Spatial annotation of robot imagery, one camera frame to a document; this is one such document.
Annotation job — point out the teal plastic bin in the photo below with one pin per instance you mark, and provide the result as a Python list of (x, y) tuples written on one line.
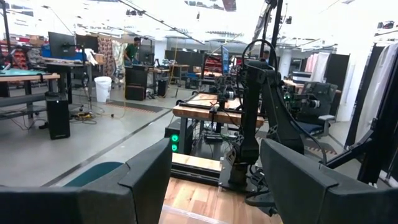
[(93, 174)]

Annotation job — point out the black computer monitor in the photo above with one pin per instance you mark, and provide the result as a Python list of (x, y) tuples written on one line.
[(61, 45), (88, 43)]

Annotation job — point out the blue lit monitor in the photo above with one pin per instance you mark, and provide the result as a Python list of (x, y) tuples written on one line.
[(225, 59)]

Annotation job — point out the black panel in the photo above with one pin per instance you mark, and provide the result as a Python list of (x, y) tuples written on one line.
[(335, 77)]

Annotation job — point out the wooden desk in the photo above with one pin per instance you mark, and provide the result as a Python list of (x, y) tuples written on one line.
[(28, 77)]

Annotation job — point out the white hanging cloth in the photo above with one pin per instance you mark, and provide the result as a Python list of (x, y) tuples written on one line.
[(317, 67)]

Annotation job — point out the patterned curtain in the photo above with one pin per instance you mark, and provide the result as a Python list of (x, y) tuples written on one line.
[(105, 53)]

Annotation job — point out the wooden workbench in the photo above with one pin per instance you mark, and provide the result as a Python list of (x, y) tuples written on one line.
[(202, 115)]

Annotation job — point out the black metal stand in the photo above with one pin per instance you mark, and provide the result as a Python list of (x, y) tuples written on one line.
[(377, 140)]

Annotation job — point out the black office chair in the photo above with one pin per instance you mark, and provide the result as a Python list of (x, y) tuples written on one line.
[(320, 93)]

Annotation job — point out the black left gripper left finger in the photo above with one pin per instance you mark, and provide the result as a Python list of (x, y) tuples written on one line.
[(93, 205)]

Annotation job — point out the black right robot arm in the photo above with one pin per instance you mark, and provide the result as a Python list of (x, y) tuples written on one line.
[(252, 124)]

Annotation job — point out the large clear plastic bin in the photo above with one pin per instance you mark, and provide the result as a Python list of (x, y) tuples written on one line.
[(174, 217)]

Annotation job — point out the black bench robot arm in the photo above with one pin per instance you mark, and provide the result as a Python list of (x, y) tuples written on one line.
[(306, 102), (222, 90)]

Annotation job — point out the person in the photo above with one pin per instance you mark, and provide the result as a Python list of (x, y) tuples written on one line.
[(266, 55), (132, 51)]

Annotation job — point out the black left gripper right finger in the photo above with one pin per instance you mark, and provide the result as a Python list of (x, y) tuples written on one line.
[(311, 202)]

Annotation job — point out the white trash bin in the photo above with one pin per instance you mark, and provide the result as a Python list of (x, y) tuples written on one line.
[(102, 90)]

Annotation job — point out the computer tower with green lights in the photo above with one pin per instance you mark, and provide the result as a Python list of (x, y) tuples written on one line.
[(183, 137)]

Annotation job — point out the black computer tower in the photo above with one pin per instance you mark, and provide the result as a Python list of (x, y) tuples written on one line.
[(57, 118)]

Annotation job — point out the black vertical pole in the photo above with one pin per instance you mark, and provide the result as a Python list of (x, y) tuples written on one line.
[(276, 31)]

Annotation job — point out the black cabinet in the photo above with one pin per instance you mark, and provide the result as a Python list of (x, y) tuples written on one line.
[(136, 84)]

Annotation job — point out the red storage bin shelf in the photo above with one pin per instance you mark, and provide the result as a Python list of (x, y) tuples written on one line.
[(18, 59)]

